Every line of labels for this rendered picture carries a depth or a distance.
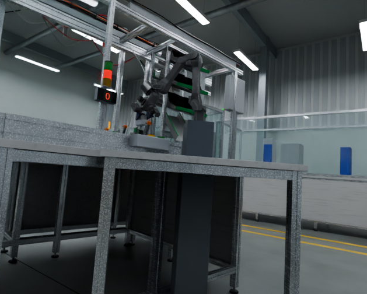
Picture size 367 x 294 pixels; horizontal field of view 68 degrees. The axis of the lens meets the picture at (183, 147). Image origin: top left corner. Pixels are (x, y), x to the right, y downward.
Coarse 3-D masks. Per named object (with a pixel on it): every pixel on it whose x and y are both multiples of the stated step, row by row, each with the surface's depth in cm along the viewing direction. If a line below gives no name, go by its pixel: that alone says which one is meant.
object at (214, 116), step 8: (160, 112) 291; (168, 112) 282; (176, 112) 273; (208, 112) 297; (216, 112) 307; (160, 120) 290; (208, 120) 296; (216, 120) 306; (168, 128) 279; (216, 128) 306; (168, 136) 277; (216, 136) 306; (216, 144) 305; (216, 152) 305
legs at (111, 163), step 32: (128, 160) 111; (192, 192) 134; (288, 192) 123; (192, 224) 132; (288, 224) 121; (96, 256) 105; (192, 256) 131; (288, 256) 119; (96, 288) 104; (192, 288) 129; (288, 288) 117
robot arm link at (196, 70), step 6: (198, 54) 146; (192, 60) 147; (198, 60) 146; (192, 66) 148; (198, 66) 148; (192, 72) 148; (198, 72) 148; (192, 78) 148; (198, 78) 147; (192, 84) 147; (198, 84) 147; (192, 90) 147; (198, 90) 146; (192, 96) 145; (198, 96) 144; (198, 102) 143
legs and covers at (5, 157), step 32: (0, 160) 91; (32, 160) 98; (64, 160) 106; (96, 160) 115; (0, 192) 91; (64, 192) 236; (128, 192) 286; (160, 192) 139; (224, 192) 204; (0, 224) 91; (128, 224) 281; (160, 224) 140; (224, 224) 200; (160, 256) 138; (224, 256) 197; (160, 288) 141
